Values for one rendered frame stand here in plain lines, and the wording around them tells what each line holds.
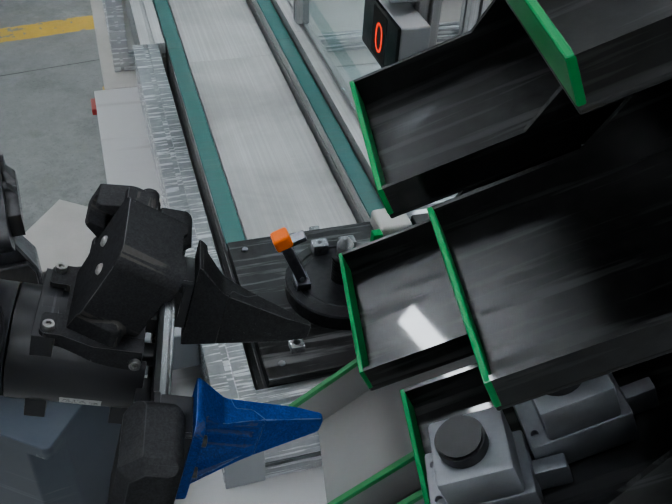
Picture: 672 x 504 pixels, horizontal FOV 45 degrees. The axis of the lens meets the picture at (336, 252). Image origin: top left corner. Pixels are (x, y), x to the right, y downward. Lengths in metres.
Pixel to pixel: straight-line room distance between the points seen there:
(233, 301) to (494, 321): 0.14
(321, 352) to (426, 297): 0.30
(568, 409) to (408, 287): 0.21
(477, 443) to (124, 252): 0.23
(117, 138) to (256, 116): 0.25
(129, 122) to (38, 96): 1.92
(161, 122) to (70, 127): 1.89
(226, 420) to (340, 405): 0.42
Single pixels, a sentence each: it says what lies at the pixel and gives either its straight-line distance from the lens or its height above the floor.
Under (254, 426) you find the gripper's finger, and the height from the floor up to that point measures 1.32.
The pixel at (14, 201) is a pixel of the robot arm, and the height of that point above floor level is 1.41.
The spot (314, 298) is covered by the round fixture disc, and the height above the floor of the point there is 0.99.
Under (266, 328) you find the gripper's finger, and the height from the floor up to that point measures 1.31.
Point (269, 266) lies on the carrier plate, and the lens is 1.02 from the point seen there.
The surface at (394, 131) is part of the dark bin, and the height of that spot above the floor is 1.36.
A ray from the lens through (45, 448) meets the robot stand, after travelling 0.75.
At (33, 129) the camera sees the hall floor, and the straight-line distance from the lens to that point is 3.22.
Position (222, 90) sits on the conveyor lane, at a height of 0.92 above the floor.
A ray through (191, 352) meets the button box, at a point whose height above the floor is 0.93.
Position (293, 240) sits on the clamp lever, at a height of 1.06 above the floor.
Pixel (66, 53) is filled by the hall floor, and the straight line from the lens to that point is 3.73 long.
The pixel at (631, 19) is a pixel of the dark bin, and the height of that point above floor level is 1.52.
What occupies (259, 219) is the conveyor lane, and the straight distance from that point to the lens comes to 1.18.
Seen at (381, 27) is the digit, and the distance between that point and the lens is 1.02.
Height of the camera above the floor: 1.65
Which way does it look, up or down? 40 degrees down
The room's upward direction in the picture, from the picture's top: 4 degrees clockwise
